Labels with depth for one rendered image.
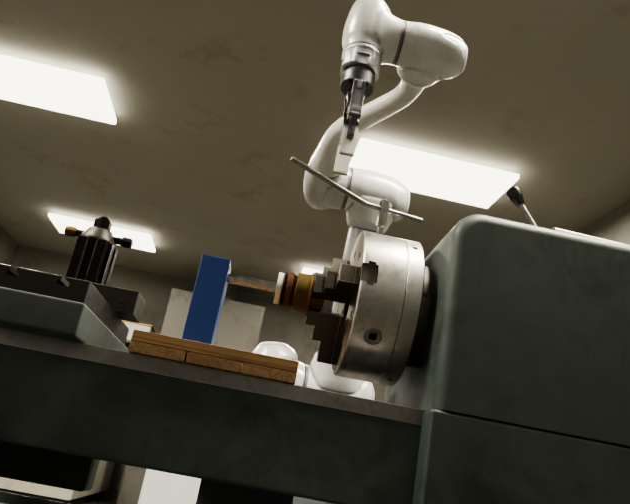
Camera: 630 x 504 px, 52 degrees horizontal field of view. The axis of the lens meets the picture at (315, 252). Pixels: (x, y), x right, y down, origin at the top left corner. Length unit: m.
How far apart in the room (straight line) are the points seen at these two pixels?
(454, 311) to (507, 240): 0.18
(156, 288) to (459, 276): 8.64
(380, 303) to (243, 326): 7.43
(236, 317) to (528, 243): 7.52
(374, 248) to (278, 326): 8.33
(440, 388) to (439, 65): 0.74
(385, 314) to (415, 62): 0.60
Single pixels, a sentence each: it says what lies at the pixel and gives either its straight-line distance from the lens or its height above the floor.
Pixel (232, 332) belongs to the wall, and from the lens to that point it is 8.63.
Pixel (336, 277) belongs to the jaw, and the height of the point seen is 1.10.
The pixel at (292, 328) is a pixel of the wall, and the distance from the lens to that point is 9.62.
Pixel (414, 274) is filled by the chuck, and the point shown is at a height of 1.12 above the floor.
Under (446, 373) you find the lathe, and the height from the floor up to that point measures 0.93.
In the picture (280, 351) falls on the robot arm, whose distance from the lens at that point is 1.93.
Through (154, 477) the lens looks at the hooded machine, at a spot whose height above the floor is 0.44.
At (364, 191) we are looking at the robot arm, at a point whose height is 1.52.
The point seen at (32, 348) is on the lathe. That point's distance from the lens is 1.25.
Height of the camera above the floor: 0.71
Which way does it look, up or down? 19 degrees up
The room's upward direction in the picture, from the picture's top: 11 degrees clockwise
